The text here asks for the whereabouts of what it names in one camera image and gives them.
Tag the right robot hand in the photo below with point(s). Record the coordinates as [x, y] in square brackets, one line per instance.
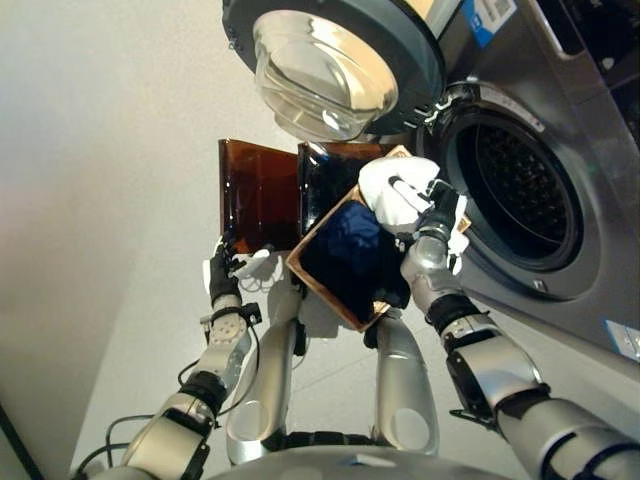
[445, 210]

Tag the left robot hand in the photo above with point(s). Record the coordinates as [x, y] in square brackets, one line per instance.
[220, 282]

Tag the white garment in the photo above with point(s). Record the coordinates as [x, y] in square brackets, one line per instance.
[395, 200]

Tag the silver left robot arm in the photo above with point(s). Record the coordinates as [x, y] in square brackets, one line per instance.
[170, 435]

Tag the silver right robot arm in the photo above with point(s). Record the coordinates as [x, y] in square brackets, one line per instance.
[490, 365]

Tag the grey front-load washing machine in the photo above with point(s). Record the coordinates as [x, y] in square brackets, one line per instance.
[595, 150]

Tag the woven wicker laundry basket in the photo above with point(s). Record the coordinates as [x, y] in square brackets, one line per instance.
[305, 277]

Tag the blue garment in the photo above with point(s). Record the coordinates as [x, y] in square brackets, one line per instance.
[355, 230]

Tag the dark clear plastic box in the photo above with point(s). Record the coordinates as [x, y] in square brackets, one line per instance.
[330, 180]

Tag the black garment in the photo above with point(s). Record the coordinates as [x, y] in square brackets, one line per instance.
[350, 285]

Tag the blue energy label sticker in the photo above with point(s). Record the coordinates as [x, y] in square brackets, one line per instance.
[487, 20]

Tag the small blue white sticker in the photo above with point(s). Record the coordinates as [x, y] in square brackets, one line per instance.
[625, 340]

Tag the grey robot torso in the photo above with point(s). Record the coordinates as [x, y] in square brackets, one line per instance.
[350, 465]

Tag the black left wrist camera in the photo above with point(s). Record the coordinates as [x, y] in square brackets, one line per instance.
[254, 314]

